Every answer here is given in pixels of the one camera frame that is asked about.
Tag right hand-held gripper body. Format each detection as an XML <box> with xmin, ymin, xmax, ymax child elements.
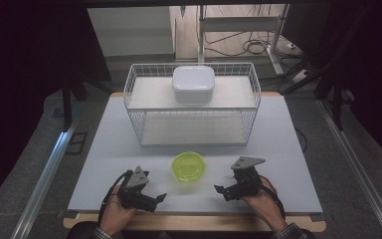
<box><xmin>229</xmin><ymin>155</ymin><xmax>267</xmax><ymax>201</ymax></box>

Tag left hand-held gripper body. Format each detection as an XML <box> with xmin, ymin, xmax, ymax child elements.
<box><xmin>116</xmin><ymin>165</ymin><xmax>157</xmax><ymax>213</ymax></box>

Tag white wire rack with shelves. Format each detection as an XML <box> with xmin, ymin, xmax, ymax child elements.
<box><xmin>122</xmin><ymin>62</ymin><xmax>263</xmax><ymax>147</ymax></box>

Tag white lidded storage box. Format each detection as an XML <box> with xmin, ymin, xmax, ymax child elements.
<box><xmin>171</xmin><ymin>65</ymin><xmax>216</xmax><ymax>105</ymax></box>

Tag person's left hand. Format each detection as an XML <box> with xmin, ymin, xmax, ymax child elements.
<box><xmin>98</xmin><ymin>184</ymin><xmax>137</xmax><ymax>237</ymax></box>

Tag person's right hand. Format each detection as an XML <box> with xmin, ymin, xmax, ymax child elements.
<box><xmin>241</xmin><ymin>175</ymin><xmax>288</xmax><ymax>233</ymax></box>

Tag black metal stand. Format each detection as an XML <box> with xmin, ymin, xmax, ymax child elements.
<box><xmin>61</xmin><ymin>74</ymin><xmax>91</xmax><ymax>131</ymax></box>
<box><xmin>330</xmin><ymin>81</ymin><xmax>345</xmax><ymax>131</ymax></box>

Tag white power strip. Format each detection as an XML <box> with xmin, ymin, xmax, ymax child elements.
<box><xmin>290</xmin><ymin>69</ymin><xmax>311</xmax><ymax>85</ymax></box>

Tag desk with white metal legs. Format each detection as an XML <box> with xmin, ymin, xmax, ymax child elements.
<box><xmin>196</xmin><ymin>3</ymin><xmax>290</xmax><ymax>77</ymax></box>

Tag white panel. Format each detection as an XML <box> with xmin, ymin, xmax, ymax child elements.
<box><xmin>87</xmin><ymin>5</ymin><xmax>176</xmax><ymax>58</ymax></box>

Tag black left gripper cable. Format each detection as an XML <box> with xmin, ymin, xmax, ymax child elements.
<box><xmin>96</xmin><ymin>169</ymin><xmax>134</xmax><ymax>230</ymax></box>

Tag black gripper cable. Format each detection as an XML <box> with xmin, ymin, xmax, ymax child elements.
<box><xmin>96</xmin><ymin>169</ymin><xmax>134</xmax><ymax>230</ymax></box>
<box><xmin>259</xmin><ymin>174</ymin><xmax>287</xmax><ymax>221</ymax></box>

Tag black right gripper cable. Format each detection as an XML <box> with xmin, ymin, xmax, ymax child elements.
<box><xmin>259</xmin><ymin>174</ymin><xmax>287</xmax><ymax>221</ymax></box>

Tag aluminium rail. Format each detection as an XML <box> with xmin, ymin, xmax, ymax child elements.
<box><xmin>10</xmin><ymin>120</ymin><xmax>80</xmax><ymax>239</ymax></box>
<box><xmin>315</xmin><ymin>99</ymin><xmax>382</xmax><ymax>239</ymax></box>

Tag black cables on floor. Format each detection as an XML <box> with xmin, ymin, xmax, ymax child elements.
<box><xmin>202</xmin><ymin>30</ymin><xmax>307</xmax><ymax>73</ymax></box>

